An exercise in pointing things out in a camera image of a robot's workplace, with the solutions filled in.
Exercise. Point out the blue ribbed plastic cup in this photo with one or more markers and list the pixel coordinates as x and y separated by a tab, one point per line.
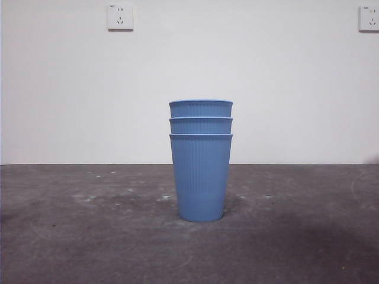
201	110
201	177
201	127

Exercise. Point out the white wall socket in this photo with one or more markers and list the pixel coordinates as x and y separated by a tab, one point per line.
120	17
369	18

